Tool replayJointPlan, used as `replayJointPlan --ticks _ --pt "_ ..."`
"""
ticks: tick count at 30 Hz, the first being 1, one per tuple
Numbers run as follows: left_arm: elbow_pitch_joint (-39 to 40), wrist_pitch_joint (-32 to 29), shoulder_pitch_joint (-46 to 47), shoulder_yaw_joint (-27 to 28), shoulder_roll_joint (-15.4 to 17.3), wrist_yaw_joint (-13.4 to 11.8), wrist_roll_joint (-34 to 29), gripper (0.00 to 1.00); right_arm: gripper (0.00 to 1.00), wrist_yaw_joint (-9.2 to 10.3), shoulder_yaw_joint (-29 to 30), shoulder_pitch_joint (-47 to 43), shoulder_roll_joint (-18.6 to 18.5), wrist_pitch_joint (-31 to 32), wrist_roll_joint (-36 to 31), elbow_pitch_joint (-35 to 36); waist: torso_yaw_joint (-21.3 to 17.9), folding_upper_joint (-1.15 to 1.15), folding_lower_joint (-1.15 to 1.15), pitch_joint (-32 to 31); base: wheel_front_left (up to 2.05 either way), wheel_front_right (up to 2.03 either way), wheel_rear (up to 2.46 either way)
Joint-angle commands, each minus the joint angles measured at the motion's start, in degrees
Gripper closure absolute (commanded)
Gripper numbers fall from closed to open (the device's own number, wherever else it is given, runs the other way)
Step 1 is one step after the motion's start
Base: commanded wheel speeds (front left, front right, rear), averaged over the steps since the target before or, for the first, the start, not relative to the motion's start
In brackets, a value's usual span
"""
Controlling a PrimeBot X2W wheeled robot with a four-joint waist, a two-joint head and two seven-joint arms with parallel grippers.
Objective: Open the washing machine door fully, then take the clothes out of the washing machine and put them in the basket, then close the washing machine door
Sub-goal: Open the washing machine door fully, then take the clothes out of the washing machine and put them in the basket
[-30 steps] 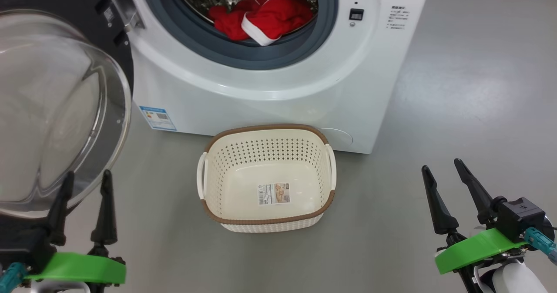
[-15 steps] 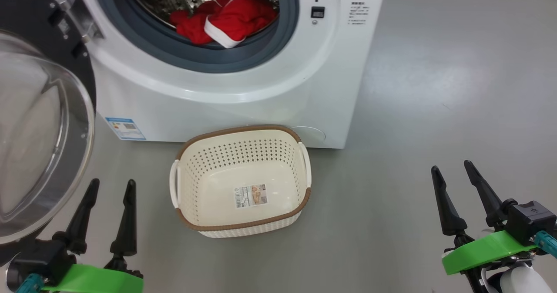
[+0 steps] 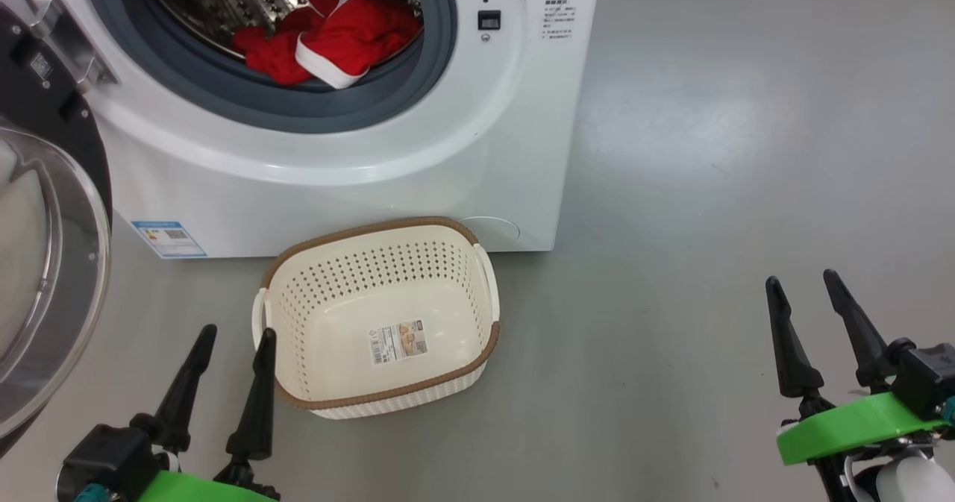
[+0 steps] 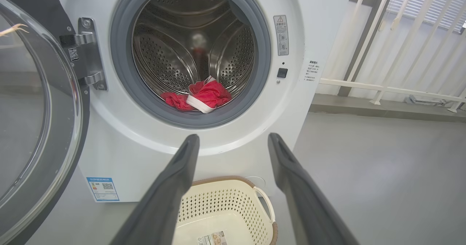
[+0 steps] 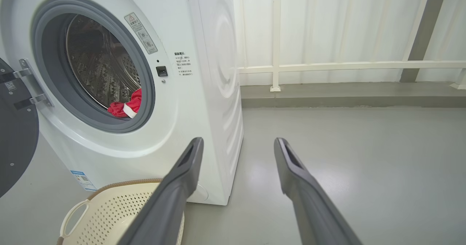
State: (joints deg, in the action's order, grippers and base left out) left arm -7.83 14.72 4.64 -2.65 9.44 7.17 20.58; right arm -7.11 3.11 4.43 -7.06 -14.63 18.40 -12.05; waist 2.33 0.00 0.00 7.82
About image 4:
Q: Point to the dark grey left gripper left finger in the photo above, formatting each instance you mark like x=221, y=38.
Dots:
x=164, y=201

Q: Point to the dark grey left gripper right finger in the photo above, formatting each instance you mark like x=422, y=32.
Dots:
x=309, y=201

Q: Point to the red and white garment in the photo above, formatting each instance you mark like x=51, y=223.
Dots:
x=213, y=94

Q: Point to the black round washer door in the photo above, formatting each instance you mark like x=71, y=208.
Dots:
x=58, y=135

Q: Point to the cream perforated laundry basket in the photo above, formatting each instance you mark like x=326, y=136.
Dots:
x=222, y=208

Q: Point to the beige printed product label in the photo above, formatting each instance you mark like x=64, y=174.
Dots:
x=213, y=238

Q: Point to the black door latch socket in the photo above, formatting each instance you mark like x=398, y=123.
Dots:
x=282, y=72

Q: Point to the perforated steel washer drum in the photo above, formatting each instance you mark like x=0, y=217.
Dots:
x=164, y=55

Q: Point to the silver metal door hinge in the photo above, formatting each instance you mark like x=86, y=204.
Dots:
x=87, y=55

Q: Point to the white front-load washing machine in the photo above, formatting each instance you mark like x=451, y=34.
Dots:
x=320, y=19

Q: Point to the blue energy label sticker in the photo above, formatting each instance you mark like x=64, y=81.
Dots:
x=103, y=189

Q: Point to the white metal railing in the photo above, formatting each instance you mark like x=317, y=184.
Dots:
x=364, y=86

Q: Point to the black printed text label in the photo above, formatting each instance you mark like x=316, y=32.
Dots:
x=312, y=72

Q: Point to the grey warning sticker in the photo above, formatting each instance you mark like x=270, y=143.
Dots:
x=281, y=35

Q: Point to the small QR hinge sticker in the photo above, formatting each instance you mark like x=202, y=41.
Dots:
x=73, y=54

